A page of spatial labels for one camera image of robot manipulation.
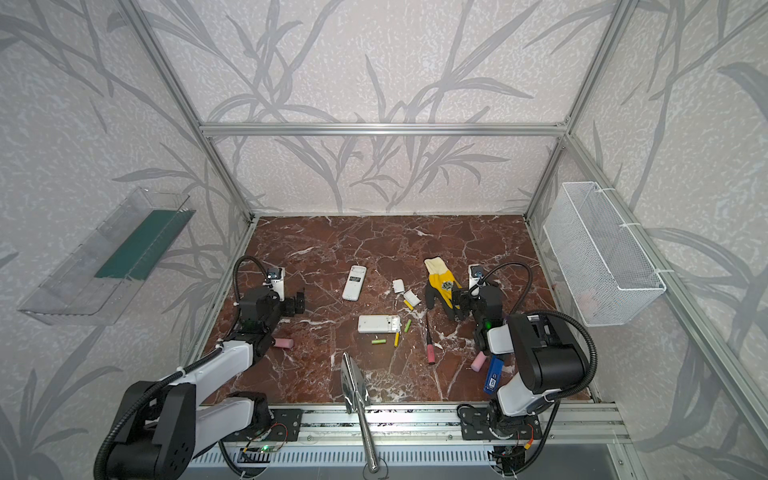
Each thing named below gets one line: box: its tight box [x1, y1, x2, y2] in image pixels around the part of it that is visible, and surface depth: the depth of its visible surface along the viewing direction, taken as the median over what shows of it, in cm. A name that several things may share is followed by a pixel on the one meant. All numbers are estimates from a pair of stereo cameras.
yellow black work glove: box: [424, 256, 463, 321], surface depth 99 cm
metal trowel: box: [341, 353, 380, 473], surface depth 78 cm
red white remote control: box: [342, 265, 367, 302], surface depth 101 cm
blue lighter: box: [484, 355, 505, 395], surface depth 80 cm
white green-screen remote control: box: [358, 314, 402, 334], surface depth 92 cm
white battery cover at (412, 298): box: [404, 290, 421, 307], surface depth 99 cm
